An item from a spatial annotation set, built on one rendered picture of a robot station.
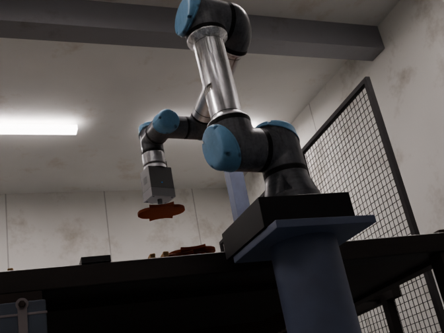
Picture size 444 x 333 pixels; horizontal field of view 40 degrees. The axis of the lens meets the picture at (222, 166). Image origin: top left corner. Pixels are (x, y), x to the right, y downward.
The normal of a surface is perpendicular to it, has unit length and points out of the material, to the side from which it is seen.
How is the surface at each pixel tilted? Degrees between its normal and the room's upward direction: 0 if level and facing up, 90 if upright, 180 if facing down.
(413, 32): 90
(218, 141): 99
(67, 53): 180
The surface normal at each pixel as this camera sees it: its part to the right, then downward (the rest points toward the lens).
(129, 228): 0.34, -0.43
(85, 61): 0.18, 0.90
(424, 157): -0.92, 0.01
